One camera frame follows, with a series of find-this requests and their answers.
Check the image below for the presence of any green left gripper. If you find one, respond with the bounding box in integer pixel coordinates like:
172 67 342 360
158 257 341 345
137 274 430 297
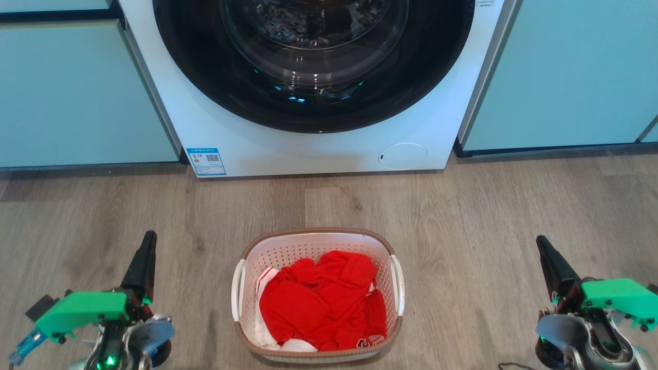
35 230 157 343

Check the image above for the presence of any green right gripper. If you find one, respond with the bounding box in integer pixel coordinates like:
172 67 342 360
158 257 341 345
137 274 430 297
536 235 658 332

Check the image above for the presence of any white perforated laundry basket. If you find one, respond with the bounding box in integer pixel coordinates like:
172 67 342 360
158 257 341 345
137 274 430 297
231 228 406 364

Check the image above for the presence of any blue energy label sticker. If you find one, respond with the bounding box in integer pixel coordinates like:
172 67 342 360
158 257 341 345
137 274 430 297
186 148 227 177

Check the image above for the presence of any white garment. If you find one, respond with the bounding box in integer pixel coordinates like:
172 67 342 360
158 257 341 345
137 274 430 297
255 266 319 353

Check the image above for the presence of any red garment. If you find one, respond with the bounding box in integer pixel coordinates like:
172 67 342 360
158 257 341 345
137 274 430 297
259 250 387 352

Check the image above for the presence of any large pale teal cabinet door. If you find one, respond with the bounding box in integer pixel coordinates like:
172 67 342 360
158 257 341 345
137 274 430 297
0 21 180 169

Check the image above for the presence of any round white filter cover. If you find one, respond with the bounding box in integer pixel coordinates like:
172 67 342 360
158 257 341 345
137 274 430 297
378 142 428 171

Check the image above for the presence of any wide pale teal cabinet door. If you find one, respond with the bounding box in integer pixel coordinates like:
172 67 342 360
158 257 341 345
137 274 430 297
462 0 658 152

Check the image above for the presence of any white front-load washing machine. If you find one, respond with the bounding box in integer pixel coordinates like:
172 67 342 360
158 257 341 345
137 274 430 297
118 0 519 178

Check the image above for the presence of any black round washer door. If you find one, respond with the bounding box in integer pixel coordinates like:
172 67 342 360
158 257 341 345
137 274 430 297
152 0 476 134

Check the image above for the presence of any pale teal cabinet drawer front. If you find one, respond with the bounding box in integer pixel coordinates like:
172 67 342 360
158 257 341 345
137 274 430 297
0 0 113 13

